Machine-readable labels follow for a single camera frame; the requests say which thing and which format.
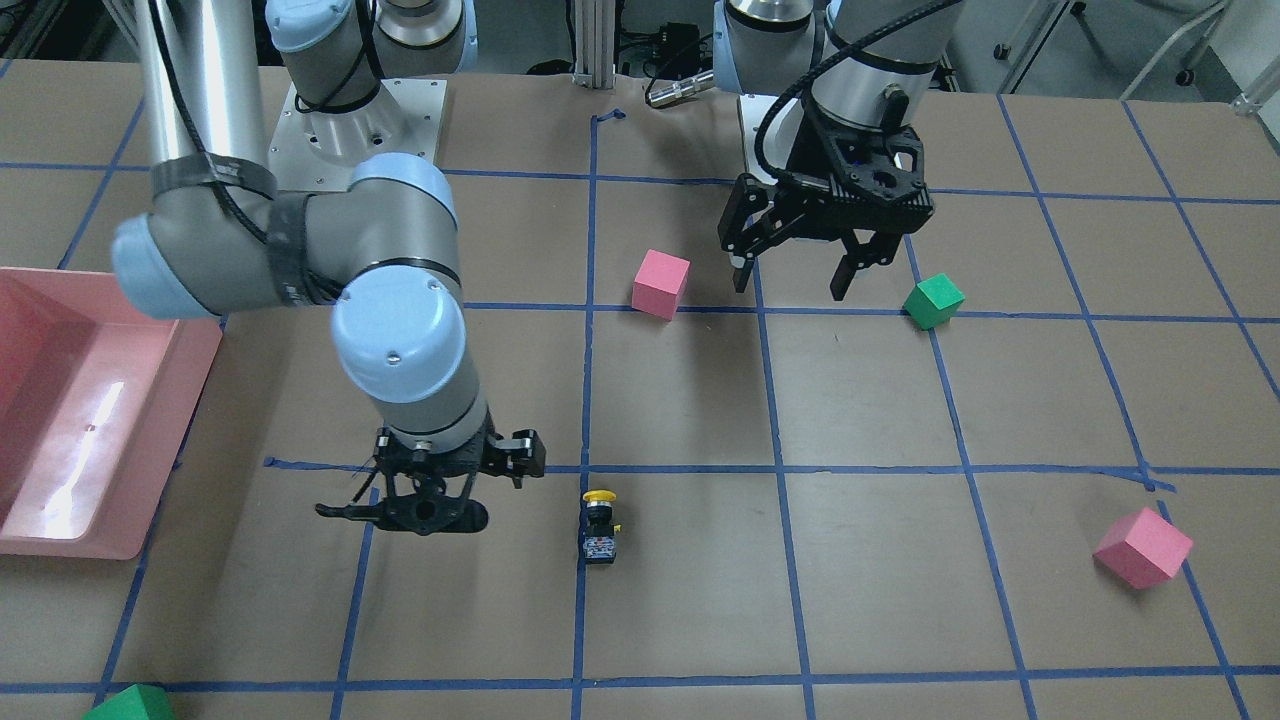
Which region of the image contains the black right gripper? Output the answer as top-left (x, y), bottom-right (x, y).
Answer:
top-left (315, 425), bottom-right (497, 536)

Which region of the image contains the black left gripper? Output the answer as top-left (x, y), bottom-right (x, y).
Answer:
top-left (717, 105), bottom-right (934, 301)

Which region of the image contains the yellow black push button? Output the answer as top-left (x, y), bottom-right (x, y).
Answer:
top-left (579, 489), bottom-right (620, 566)

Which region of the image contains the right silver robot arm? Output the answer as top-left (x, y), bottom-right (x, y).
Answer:
top-left (111, 1), bottom-right (515, 536)

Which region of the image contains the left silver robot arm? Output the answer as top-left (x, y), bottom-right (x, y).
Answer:
top-left (713, 1), bottom-right (963, 300)

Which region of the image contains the green cube near base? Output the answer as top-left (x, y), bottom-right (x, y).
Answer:
top-left (902, 273), bottom-right (966, 331)

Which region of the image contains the pink cube near centre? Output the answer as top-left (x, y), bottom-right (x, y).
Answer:
top-left (630, 249), bottom-right (691, 322)

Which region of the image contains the pink cube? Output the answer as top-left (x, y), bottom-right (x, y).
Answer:
top-left (1093, 509), bottom-right (1194, 591)
top-left (630, 249), bottom-right (691, 322)

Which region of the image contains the pink plastic bin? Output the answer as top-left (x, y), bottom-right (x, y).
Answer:
top-left (1, 266), bottom-right (223, 560)

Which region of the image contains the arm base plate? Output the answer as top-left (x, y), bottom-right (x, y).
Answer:
top-left (735, 94), bottom-right (804, 190)
top-left (268, 79), bottom-right (447, 192)

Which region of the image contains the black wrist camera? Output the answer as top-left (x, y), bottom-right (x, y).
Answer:
top-left (484, 429), bottom-right (547, 489)

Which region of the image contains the aluminium frame post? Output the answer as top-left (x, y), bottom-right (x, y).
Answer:
top-left (570, 0), bottom-right (618, 90)

